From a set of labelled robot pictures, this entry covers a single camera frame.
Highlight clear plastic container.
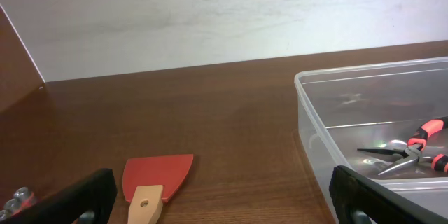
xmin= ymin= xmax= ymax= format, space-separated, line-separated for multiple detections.
xmin=294 ymin=57 xmax=447 ymax=216

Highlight orange socket bit holder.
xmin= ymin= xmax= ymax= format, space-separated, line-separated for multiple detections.
xmin=1 ymin=187 xmax=36 ymax=221

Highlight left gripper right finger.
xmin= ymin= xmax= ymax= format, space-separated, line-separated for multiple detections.
xmin=329 ymin=165 xmax=447 ymax=224

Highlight orange scraper wooden handle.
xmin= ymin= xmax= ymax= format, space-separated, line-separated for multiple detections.
xmin=122 ymin=154 xmax=194 ymax=224

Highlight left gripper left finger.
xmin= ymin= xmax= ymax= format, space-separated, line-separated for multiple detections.
xmin=3 ymin=168 xmax=117 ymax=224

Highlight orange long nose pliers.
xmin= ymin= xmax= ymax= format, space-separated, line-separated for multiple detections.
xmin=358 ymin=116 xmax=447 ymax=176

